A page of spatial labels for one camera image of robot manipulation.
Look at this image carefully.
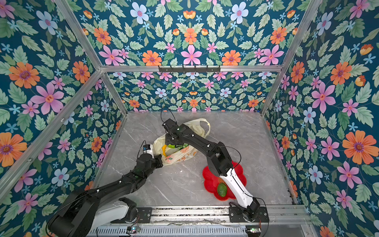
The small circuit board right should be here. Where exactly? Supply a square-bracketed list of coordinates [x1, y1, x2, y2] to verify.
[245, 226, 262, 237]

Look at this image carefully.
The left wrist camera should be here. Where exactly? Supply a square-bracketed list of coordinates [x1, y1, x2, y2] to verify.
[143, 144, 154, 157]

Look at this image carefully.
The cream plastic bag orange print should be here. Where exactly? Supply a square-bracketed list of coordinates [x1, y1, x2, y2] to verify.
[153, 118, 211, 166]

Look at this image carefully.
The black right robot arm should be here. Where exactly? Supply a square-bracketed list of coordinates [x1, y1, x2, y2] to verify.
[162, 119, 260, 222]

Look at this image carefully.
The small circuit board left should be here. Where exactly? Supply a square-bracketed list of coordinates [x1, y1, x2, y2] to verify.
[126, 226, 141, 234]

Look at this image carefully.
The green avocado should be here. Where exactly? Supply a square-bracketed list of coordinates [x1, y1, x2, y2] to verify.
[217, 183, 228, 198]

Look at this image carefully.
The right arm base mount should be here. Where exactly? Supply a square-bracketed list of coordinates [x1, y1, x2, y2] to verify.
[229, 202, 270, 223]

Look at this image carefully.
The red flower-shaped plate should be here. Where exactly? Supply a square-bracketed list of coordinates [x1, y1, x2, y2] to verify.
[202, 162, 247, 201]

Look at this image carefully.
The yellow banana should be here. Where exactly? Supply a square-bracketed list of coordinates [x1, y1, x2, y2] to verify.
[162, 145, 167, 157]

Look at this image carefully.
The black hook rail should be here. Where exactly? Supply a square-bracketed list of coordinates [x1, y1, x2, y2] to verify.
[158, 66, 221, 73]

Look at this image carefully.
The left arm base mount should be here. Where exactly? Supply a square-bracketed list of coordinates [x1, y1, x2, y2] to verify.
[111, 197, 153, 224]

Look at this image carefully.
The small circuit board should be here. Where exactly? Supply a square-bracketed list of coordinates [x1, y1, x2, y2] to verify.
[245, 226, 262, 237]
[126, 226, 141, 234]

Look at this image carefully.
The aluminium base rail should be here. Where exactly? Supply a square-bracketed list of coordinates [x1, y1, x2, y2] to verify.
[86, 205, 317, 237]

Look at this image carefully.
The green grapes bunch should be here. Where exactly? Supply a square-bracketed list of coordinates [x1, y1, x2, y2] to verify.
[167, 143, 188, 150]

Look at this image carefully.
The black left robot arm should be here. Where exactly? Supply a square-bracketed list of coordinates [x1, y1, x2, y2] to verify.
[46, 153, 163, 237]

